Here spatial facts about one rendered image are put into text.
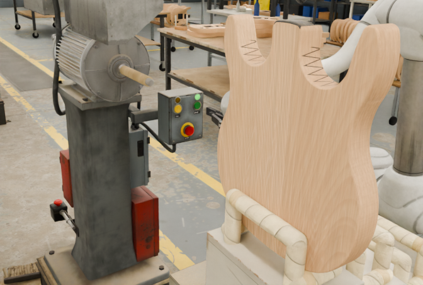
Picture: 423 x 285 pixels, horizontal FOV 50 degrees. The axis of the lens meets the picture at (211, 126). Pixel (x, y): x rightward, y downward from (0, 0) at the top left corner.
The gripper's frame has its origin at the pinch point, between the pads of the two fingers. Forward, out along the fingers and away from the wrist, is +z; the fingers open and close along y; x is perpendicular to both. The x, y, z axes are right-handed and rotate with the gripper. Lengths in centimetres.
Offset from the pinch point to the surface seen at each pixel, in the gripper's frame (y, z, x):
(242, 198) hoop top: -49, -78, 14
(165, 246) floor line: 17, 69, -107
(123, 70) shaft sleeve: -33.1, 6.2, 18.6
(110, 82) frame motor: -35.5, 12.3, 13.3
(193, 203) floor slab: 60, 104, -107
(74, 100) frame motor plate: -44, 28, 4
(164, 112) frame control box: -12.6, 15.0, -2.0
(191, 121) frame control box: -2.8, 11.0, -6.2
